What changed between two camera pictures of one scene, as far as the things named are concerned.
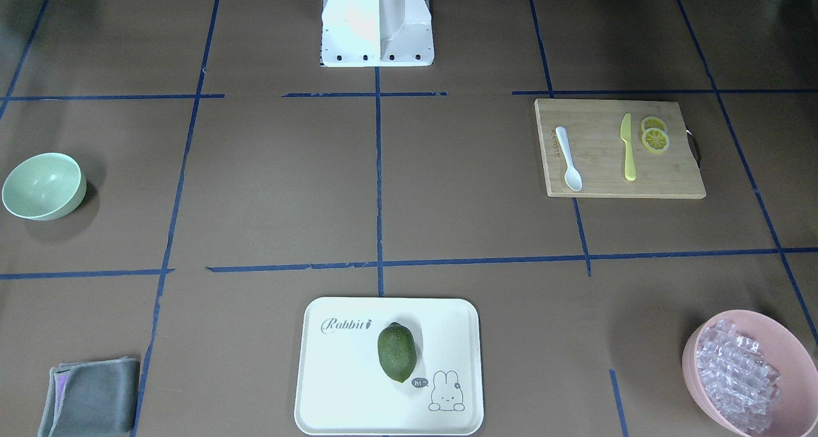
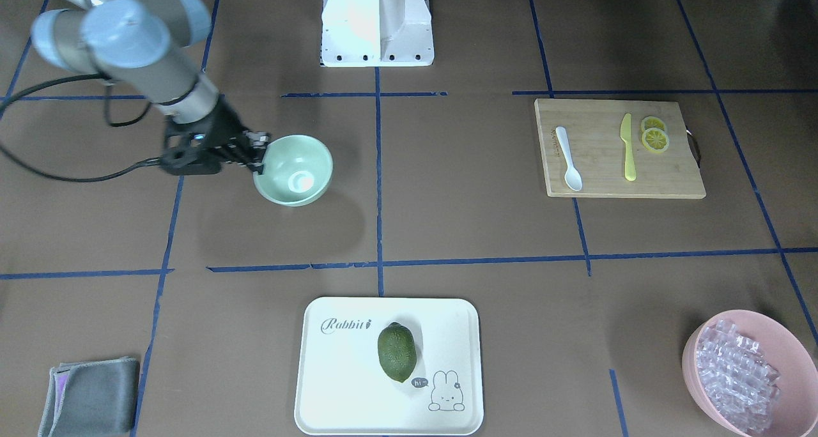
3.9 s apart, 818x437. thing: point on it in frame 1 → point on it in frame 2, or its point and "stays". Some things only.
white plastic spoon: x=572 y=176 stays
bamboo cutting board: x=597 y=150 stays
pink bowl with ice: x=751 y=375 stays
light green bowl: x=44 y=186 → x=297 y=169
